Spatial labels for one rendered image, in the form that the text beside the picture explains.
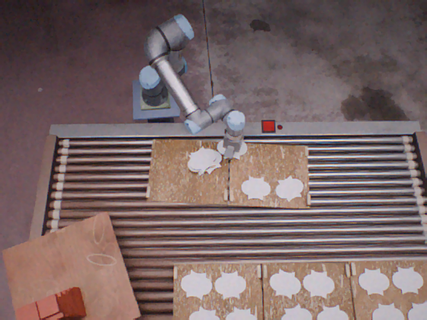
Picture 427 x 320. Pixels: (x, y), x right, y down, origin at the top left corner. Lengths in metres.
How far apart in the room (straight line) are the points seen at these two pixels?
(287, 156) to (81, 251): 1.13
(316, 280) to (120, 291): 0.90
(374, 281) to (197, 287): 0.84
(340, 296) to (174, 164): 1.04
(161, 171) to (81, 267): 0.61
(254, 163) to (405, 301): 0.97
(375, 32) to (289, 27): 0.81
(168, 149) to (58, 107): 1.62
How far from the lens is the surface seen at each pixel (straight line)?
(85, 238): 1.87
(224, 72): 3.44
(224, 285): 1.86
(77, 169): 2.13
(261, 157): 2.04
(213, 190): 1.96
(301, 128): 2.18
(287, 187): 1.99
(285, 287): 1.89
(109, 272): 1.82
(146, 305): 1.90
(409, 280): 2.09
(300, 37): 3.78
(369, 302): 2.01
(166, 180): 1.98
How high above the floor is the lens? 2.80
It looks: 67 degrees down
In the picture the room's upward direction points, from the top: 1 degrees clockwise
